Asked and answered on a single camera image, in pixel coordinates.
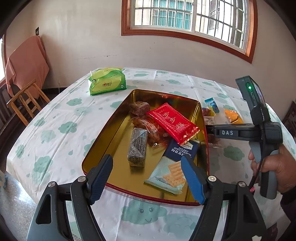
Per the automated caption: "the orange fried snack packet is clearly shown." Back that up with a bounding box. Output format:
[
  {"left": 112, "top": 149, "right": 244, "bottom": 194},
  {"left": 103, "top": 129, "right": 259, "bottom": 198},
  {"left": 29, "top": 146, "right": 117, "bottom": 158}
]
[{"left": 224, "top": 109, "right": 244, "bottom": 125}]

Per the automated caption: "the blue candy packet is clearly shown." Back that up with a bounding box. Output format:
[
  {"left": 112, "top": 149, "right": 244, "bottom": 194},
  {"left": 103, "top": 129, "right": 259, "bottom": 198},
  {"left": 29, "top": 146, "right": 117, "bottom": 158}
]
[{"left": 205, "top": 97, "right": 220, "bottom": 113}]

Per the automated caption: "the red rice cake packet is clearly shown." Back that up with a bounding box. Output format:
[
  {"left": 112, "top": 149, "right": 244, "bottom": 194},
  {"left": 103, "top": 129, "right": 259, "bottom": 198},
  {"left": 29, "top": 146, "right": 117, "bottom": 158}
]
[{"left": 147, "top": 103, "right": 200, "bottom": 145}]

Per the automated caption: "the light blue cracker packet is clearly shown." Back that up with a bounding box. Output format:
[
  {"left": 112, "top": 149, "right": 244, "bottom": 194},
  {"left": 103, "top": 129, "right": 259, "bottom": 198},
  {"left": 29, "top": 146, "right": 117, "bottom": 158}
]
[{"left": 144, "top": 156, "right": 186, "bottom": 195}]

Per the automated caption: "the clear brown pastry packet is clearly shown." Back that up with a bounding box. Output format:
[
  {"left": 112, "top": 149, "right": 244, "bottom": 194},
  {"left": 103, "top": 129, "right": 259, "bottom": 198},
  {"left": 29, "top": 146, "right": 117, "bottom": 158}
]
[{"left": 129, "top": 115, "right": 171, "bottom": 149}]

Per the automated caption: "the black sesame bar packet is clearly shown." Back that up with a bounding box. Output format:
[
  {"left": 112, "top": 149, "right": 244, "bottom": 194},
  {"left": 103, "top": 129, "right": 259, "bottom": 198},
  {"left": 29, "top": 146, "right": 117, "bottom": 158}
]
[{"left": 127, "top": 128, "right": 148, "bottom": 167}]

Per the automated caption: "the dark blue cracker packet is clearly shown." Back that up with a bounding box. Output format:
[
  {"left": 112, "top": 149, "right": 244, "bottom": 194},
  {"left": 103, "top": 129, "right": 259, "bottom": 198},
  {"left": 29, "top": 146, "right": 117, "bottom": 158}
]
[{"left": 163, "top": 139, "right": 199, "bottom": 162}]

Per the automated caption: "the brown cube cake packet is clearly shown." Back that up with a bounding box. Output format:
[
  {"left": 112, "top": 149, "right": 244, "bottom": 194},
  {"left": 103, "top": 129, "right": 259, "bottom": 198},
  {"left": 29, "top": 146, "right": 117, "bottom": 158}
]
[{"left": 129, "top": 101, "right": 150, "bottom": 116}]

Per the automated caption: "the person's right hand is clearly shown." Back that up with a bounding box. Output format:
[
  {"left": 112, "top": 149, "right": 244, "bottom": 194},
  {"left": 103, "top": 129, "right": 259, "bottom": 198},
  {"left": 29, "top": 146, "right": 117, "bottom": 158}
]
[{"left": 260, "top": 144, "right": 296, "bottom": 194}]

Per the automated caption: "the dark wooden cabinet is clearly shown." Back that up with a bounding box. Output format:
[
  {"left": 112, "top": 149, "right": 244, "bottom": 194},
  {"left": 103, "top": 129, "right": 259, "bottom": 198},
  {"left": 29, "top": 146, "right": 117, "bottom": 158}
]
[{"left": 282, "top": 101, "right": 296, "bottom": 140}]

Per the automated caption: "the cloud pattern tablecloth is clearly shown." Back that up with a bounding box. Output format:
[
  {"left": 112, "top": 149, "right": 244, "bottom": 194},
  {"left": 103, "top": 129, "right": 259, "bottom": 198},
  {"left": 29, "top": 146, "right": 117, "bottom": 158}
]
[{"left": 6, "top": 67, "right": 296, "bottom": 241}]

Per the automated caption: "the red gold toffee tin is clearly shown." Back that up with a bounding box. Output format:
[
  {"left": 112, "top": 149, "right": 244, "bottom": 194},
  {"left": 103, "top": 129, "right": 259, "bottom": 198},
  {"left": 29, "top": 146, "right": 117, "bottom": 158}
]
[{"left": 81, "top": 89, "right": 209, "bottom": 206}]

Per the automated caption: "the wooden chair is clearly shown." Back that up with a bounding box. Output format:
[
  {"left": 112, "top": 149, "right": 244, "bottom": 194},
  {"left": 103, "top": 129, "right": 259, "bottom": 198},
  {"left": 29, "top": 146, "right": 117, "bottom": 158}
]
[{"left": 6, "top": 79, "right": 50, "bottom": 126}]

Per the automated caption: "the green tissue pack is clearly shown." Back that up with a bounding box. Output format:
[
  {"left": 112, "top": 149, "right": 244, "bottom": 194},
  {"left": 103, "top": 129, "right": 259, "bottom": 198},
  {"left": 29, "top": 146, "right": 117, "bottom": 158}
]
[{"left": 88, "top": 68, "right": 127, "bottom": 95}]

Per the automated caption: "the side window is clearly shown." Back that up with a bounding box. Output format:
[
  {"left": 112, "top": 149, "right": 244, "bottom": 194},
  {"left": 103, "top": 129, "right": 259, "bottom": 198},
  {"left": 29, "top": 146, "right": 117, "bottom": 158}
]
[{"left": 1, "top": 34, "right": 6, "bottom": 86}]

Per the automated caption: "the pink cloth covered furniture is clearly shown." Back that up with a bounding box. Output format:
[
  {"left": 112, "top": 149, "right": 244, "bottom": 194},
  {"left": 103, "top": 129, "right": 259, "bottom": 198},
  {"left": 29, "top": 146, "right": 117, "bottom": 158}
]
[{"left": 5, "top": 36, "right": 49, "bottom": 97}]

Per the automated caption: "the wooden framed window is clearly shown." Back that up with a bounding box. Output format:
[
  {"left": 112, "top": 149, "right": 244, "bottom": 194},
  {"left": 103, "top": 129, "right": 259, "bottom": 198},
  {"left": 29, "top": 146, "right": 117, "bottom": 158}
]
[{"left": 121, "top": 0, "right": 258, "bottom": 63}]

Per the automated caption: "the black wall switch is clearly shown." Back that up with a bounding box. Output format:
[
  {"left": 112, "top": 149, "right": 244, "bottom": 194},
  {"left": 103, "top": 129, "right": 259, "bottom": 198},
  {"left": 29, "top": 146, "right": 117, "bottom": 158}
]
[{"left": 35, "top": 27, "right": 40, "bottom": 36}]

